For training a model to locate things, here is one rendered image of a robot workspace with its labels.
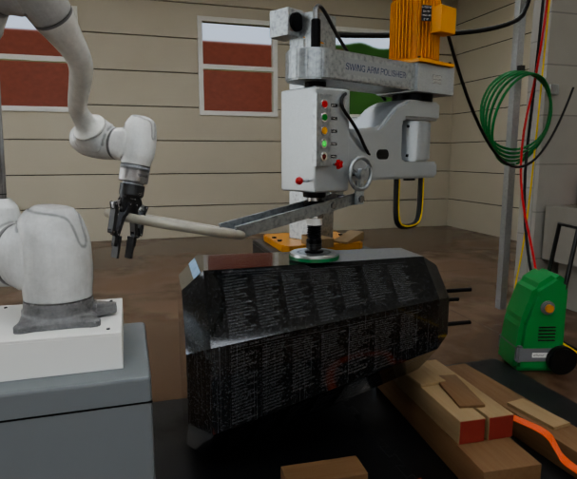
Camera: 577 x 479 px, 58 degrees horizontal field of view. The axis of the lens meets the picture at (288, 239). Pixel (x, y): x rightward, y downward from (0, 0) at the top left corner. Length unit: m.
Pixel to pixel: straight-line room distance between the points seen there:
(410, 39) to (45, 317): 2.03
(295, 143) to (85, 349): 1.29
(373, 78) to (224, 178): 6.16
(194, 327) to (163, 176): 6.32
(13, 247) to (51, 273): 0.11
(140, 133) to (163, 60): 6.70
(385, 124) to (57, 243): 1.60
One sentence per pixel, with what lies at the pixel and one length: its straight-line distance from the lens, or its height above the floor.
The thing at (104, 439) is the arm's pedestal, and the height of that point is 0.67.
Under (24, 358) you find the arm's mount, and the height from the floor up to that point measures 0.85.
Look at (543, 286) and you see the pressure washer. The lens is 3.40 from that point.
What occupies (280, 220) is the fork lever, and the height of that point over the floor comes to 1.02.
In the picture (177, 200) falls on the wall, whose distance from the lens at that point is 8.27.
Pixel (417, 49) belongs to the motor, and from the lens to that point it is 2.67.
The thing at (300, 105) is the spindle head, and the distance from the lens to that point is 2.18.
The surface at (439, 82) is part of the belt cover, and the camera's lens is 2.73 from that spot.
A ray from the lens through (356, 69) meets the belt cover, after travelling 2.29.
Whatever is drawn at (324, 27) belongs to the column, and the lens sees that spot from 3.13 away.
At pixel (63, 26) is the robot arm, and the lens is 1.41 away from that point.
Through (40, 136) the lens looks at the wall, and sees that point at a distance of 8.30.
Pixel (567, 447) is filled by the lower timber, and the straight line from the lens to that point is 2.50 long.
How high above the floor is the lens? 1.27
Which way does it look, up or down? 9 degrees down
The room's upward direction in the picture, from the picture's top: straight up
